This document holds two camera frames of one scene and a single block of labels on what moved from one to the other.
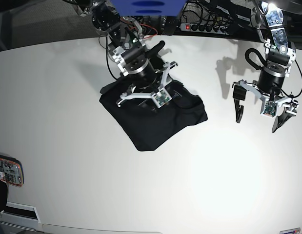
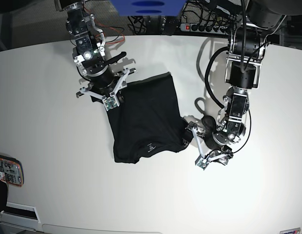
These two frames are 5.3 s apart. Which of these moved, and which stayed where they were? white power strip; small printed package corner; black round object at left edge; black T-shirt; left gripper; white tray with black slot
Moved: black T-shirt; left gripper
Stayed: black round object at left edge; white tray with black slot; white power strip; small printed package corner
